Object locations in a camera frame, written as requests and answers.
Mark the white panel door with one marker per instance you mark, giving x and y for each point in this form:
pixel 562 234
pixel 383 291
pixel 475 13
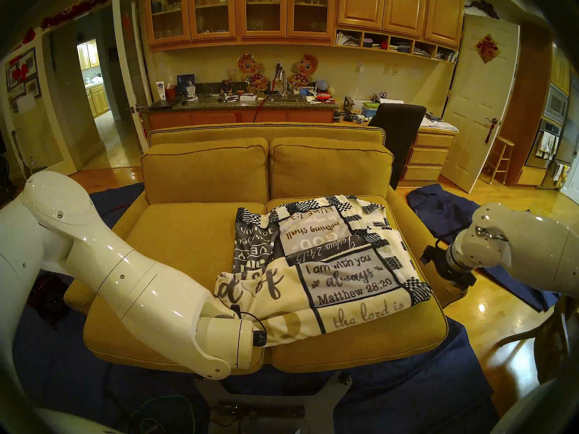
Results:
pixel 475 98

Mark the mustard sofa seat cushion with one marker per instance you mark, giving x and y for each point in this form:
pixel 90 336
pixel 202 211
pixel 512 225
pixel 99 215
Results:
pixel 181 238
pixel 362 347

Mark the printed scripture fleece blanket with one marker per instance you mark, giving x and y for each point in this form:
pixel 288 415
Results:
pixel 325 275

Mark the chrome sink faucet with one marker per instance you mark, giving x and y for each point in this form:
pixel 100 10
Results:
pixel 281 82

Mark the wooden wall cabinets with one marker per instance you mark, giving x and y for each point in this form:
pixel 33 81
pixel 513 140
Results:
pixel 362 6

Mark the large navy floor cloth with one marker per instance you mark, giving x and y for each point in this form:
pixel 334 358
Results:
pixel 407 392

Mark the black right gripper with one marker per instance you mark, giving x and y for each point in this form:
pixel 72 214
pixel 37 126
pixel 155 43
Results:
pixel 452 272

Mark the crumpled navy cloth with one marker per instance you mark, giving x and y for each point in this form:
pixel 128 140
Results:
pixel 443 211

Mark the dark office chair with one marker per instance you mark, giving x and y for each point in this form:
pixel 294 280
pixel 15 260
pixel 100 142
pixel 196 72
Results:
pixel 398 125

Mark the steel wall oven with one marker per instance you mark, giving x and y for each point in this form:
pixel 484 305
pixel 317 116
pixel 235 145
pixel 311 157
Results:
pixel 555 105

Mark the cartoon pig wall decoration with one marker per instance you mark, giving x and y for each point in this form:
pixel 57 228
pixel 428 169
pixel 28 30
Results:
pixel 304 68
pixel 250 67

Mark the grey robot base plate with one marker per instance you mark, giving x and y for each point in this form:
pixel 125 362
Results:
pixel 323 406

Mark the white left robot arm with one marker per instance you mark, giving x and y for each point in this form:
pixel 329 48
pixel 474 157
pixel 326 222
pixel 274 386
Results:
pixel 135 293

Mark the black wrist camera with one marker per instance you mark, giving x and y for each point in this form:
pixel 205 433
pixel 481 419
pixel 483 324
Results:
pixel 259 338
pixel 426 255

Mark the wooden desk with drawers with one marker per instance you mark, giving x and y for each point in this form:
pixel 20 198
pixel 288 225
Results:
pixel 429 155

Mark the granite top counter cabinet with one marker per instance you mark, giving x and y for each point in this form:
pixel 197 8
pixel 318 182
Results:
pixel 217 116

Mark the mustard fabric loveseat sofa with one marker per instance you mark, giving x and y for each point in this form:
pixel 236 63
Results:
pixel 190 132

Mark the white glass french door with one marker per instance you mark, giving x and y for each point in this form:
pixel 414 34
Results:
pixel 40 134

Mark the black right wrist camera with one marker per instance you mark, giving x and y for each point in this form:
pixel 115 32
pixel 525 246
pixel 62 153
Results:
pixel 426 255

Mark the black power strip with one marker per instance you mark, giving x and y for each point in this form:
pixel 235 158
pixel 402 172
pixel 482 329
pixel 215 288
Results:
pixel 267 411

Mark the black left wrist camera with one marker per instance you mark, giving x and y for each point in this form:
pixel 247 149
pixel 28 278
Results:
pixel 259 338

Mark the red garland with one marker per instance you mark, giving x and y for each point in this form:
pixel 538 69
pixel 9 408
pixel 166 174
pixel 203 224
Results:
pixel 77 8

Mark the wooden stool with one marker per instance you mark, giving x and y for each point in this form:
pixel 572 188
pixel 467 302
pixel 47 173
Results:
pixel 504 142

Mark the small red box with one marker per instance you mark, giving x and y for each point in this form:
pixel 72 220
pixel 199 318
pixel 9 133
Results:
pixel 170 92

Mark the wooden cubby shelf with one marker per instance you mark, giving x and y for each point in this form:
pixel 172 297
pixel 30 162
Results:
pixel 402 44

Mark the red diamond door ornament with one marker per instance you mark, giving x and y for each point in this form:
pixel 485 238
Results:
pixel 488 49

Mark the white hanging towel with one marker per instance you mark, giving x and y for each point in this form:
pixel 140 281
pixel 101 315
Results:
pixel 561 174
pixel 545 144

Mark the mustard sofa back cushion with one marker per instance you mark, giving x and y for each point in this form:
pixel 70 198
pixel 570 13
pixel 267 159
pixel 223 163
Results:
pixel 330 166
pixel 203 171

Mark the dark standing picture frame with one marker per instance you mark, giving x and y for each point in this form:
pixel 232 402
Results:
pixel 185 82

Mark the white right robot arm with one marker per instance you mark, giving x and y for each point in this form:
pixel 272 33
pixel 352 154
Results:
pixel 520 243

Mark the white lotion bottle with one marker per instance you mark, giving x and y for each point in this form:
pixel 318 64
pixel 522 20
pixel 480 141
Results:
pixel 161 89

